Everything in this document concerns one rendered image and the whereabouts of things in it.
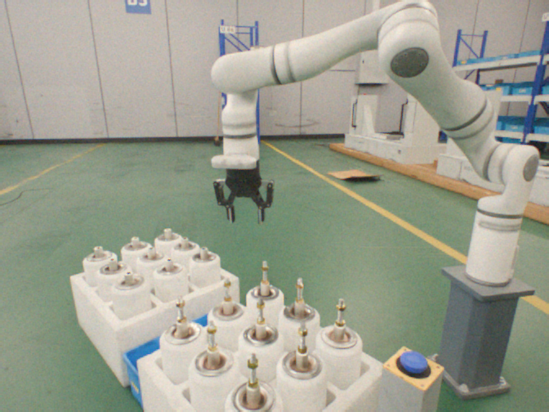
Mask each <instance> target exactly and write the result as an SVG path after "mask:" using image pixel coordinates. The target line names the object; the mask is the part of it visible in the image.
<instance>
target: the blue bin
mask: <svg viewBox="0 0 549 412"><path fill-rule="evenodd" d="M191 322H194V323H196V324H198V325H202V326H203V327H206V326H208V313H207V314H205V315H203V316H200V317H199V318H197V319H195V320H192V321H191ZM161 336H162V335H160V336H158V337H156V338H152V339H150V341H148V342H147V343H142V344H141V345H139V346H137V347H134V348H131V349H129V350H127V351H126V352H125V353H124V354H123V359H124V362H125V363H126V366H127V372H128V377H129V381H130V385H131V390H132V395H133V396H134V397H135V399H136V400H137V401H138V403H139V404H140V406H141V408H142V409H143V410H144V406H143V399H142V393H141V381H140V375H139V369H138V362H137V361H138V360H139V359H140V358H142V357H144V356H148V355H152V354H153V352H155V351H157V350H158V349H161V345H160V338H161Z"/></svg>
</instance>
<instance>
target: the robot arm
mask: <svg viewBox="0 0 549 412"><path fill-rule="evenodd" d="M374 50H378V60H379V63H380V65H381V66H382V68H383V70H384V71H385V72H386V74H387V76H388V77H390V78H391V79H392V80H393V81H394V82H395V83H398V84H399V85H400V87H402V88H403V89H404V90H405V91H406V92H407V93H409V94H410V95H412V96H413V97H414V98H415V99H416V100H417V102H418V103H419V104H420V105H422V107H423V108H424V109H425V110H426V112H427V113H428V114H429V115H430V116H431V117H432V119H433V120H434V121H436V123H437V124H438V125H439V126H440V127H441V129H442V131H443V132H444V133H445V134H446V135H447V136H449V137H450V138H451V139H452V140H453V142H454V143H455V145H456V146H457V147H458V149H459V150H461V151H462V152H463V154H464V155H465V156H466V157H467V160H468V161H469V163H470V165H471V166H472V167H473V168H474V169H475V171H476V174H477V175H478V176H479V177H480V178H481V179H482V180H485V181H489V182H492V183H498V184H502V185H506V188H505V190H504V192H503V194H502V195H496V196H487V197H483V198H481V199H480V200H479V202H478V205H477V210H476V215H475V224H474V229H472V230H473V234H471V242H470V248H469V252H468V258H467V262H466V271H465V276H466V277H467V278H468V279H469V280H471V281H473V282H475V283H477V284H481V285H485V286H489V287H502V286H506V285H507V284H508V283H510V282H511V279H512V275H513V271H514V267H515V263H516V260H517V256H518V252H519V246H518V245H517V242H516V241H518V237H519V233H520V225H521V222H522V218H523V215H524V209H525V207H526V204H527V203H528V202H529V197H530V193H531V190H532V187H533V182H534V178H535V176H536V172H537V169H538V166H539V160H540V155H539V152H538V151H537V150H536V147H534V146H527V145H518V144H509V143H501V142H498V141H495V140H494V139H493V138H492V137H491V136H490V134H491V131H492V130H493V128H494V127H495V124H496V119H497V114H496V110H495V109H494V106H493V104H491V102H490V101H489V99H488V97H487V96H486V95H485V94H484V91H483V90H482V89H481V88H480V87H478V86H477V85H475V84H474V83H472V82H469V81H466V80H462V79H461V78H459V77H458V76H457V74H456V73H454V72H453V69H452V68H451V66H450V64H449V62H448V60H447V58H446V56H445V54H444V50H443V48H442V45H440V33H439V26H438V20H437V14H436V11H435V8H434V7H433V6H432V5H431V4H430V2H428V1H427V0H404V1H402V2H397V3H395V4H392V5H390V6H387V7H383V8H382V9H380V10H377V11H375V12H374V13H371V14H369V15H366V16H362V17H360V18H358V19H356V20H354V21H352V22H349V23H347V24H344V25H341V26H337V27H336V28H333V29H330V30H327V32H323V33H321V34H316V35H314V36H309V37H306V38H301V39H296V40H292V41H288V42H285V43H281V44H277V45H274V46H271V47H266V48H263V49H261V50H254V51H242V52H237V53H232V54H227V55H224V56H223V57H221V58H220V59H218V60H217V61H216V63H215V64H213V66H212V71H211V77H212V83H214V85H215V86H216V88H217V89H218V90H220V91H221V92H224V93H227V95H228V103H227V105H226V106H225V108H224V109H223V111H222V114H221V121H222V131H223V153H225V155H220V156H215V157H213V158H212V167H213V168H225V170H226V179H220V178H219V177H218V178H217V179H216V180H215V181H214V182H213V186H214V191H215V194H216V201H217V204H218V205H219V206H221V205H223V206H225V207H226V212H227V219H228V220H230V222H232V223H233V222H234V205H233V204H232V203H233V202H234V199H235V197H238V198H243V197H244V198H251V199H252V201H254V202H255V203H256V204H257V207H258V222H259V224H262V222H263V221H264V220H265V218H266V213H265V208H269V207H271V205H272V203H273V200H274V189H275V181H273V180H269V181H263V180H262V178H261V175H260V160H259V145H258V140H257V119H255V109H256V108H257V96H258V88H262V87H269V86H279V85H286V84H290V83H299V82H303V80H307V79H309V78H313V77H316V76H318V75H320V74H322V73H323V72H325V71H327V70H329V69H330V68H331V67H333V66H334V65H336V64H337V63H339V62H342V61H344V60H346V59H348V58H350V56H353V55H356V54H359V53H361V52H368V51H374ZM225 185H227V187H228V188H229V189H230V195H229V198H228V200H227V199H225V193H224V189H223V188H224V187H225ZM261 186H264V189H265V190H266V201H264V200H263V198H262V197H261V192H260V191H259V190H258V189H259V188H260V187H261Z"/></svg>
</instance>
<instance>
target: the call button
mask: <svg viewBox="0 0 549 412"><path fill-rule="evenodd" d="M400 361H401V363H402V366H403V367H404V368H405V369H406V370H408V371H409V372H412V373H421V372H422V371H424V370H425V369H426V367H427V360H426V358H425V357H424V356H423V355H421V354H420V353H416V352H403V353H402V354H401V357H400Z"/></svg>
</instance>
